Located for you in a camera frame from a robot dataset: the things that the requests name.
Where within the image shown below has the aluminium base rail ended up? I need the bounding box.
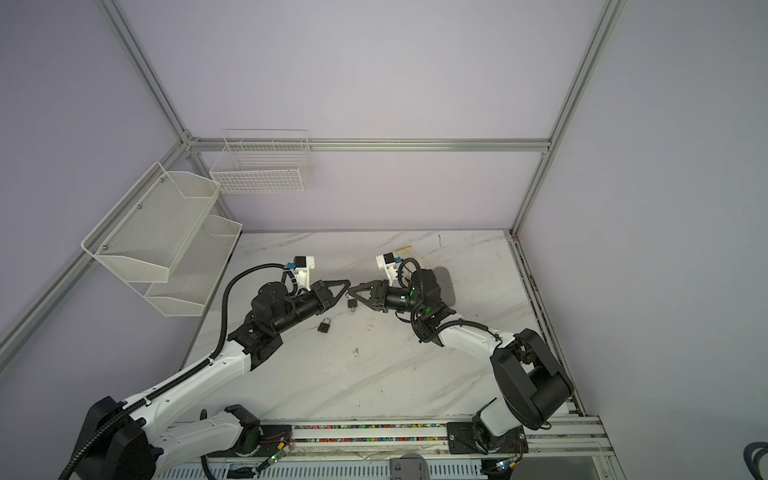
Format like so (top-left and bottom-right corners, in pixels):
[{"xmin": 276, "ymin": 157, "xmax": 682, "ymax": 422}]
[{"xmin": 158, "ymin": 415, "xmax": 625, "ymax": 479}]

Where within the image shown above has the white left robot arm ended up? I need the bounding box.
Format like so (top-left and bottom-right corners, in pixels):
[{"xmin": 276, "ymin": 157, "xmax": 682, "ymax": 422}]
[{"xmin": 60, "ymin": 280, "xmax": 351, "ymax": 479}]

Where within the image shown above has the white wire basket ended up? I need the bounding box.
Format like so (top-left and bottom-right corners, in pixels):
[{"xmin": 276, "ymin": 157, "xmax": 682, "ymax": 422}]
[{"xmin": 209, "ymin": 129, "xmax": 313, "ymax": 194}]

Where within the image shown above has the grey fabric oval case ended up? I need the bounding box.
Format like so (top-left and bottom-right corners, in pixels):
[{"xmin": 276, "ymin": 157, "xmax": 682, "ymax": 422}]
[{"xmin": 433, "ymin": 266, "xmax": 456, "ymax": 307}]

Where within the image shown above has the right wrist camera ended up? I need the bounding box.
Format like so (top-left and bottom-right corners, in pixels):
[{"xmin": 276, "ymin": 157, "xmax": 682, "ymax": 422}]
[{"xmin": 376, "ymin": 252, "xmax": 402, "ymax": 286}]

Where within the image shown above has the black corrugated cable conduit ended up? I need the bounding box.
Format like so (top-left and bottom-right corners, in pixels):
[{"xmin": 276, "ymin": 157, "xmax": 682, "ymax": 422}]
[{"xmin": 58, "ymin": 262, "xmax": 295, "ymax": 480}]

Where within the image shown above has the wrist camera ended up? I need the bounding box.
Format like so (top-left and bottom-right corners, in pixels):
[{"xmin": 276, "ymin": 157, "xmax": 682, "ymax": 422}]
[
  {"xmin": 376, "ymin": 252, "xmax": 402, "ymax": 286},
  {"xmin": 287, "ymin": 256, "xmax": 315, "ymax": 290}
]

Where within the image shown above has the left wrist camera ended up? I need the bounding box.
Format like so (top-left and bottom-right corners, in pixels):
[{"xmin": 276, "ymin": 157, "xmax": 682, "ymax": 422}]
[{"xmin": 287, "ymin": 256, "xmax": 315, "ymax": 290}]

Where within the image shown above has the aluminium frame profile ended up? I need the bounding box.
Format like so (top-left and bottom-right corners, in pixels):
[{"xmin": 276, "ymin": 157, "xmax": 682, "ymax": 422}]
[{"xmin": 0, "ymin": 0, "xmax": 628, "ymax": 373}]

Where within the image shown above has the white mesh lower shelf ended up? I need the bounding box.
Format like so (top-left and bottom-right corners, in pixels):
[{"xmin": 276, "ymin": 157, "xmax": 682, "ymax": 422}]
[{"xmin": 144, "ymin": 215, "xmax": 242, "ymax": 317}]

